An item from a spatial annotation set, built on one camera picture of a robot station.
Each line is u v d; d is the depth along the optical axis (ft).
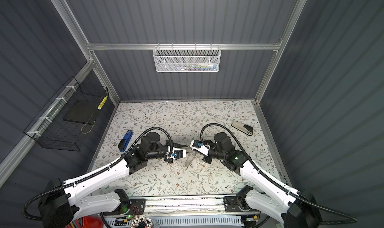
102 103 2.66
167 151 2.11
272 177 1.55
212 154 2.12
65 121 2.37
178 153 1.97
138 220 1.83
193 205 2.47
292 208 1.31
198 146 2.05
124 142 3.07
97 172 1.55
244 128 3.27
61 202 1.29
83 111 2.43
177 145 2.19
